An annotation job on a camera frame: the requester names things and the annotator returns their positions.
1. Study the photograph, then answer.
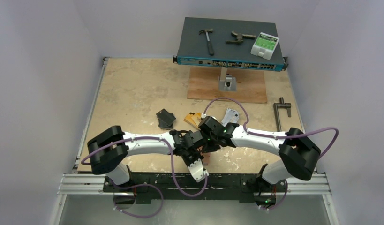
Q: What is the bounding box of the rusty metal tool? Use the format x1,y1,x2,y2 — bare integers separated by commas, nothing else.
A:
225,31,256,45

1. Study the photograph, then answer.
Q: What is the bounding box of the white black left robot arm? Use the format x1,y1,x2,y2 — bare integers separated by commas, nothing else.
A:
81,126,209,192

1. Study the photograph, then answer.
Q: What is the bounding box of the white green electronic box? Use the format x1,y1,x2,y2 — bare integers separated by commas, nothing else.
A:
250,32,279,60

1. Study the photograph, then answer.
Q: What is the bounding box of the pink leather card holder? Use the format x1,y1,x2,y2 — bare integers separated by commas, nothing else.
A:
201,153,211,166

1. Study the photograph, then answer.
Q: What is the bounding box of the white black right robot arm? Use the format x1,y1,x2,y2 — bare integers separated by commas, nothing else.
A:
198,116,321,191

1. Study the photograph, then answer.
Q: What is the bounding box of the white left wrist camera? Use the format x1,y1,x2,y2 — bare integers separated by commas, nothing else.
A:
188,159,209,182

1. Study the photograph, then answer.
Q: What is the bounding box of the white silver card stack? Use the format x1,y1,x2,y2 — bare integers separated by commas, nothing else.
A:
221,108,239,126

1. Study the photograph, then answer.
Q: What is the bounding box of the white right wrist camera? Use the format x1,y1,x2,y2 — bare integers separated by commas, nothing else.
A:
200,113,216,123

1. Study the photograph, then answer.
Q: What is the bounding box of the metal stand bracket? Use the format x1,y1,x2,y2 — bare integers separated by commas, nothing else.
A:
218,67,236,91

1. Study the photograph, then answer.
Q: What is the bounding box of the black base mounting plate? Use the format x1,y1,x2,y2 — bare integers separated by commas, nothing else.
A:
103,172,286,205

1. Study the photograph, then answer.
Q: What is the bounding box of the brown wooden board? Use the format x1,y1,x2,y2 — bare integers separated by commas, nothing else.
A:
187,67,268,104

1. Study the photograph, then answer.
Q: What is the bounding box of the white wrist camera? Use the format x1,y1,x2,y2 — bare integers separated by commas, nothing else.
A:
200,113,216,123
188,159,209,182

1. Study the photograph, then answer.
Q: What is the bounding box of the dark metal clamp handle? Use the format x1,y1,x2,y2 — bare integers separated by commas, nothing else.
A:
273,97,292,132

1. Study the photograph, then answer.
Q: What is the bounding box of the small claw hammer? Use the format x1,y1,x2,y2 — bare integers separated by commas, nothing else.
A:
199,29,215,56

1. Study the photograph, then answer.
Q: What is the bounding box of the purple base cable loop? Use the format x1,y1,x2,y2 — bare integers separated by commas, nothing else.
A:
113,183,166,218

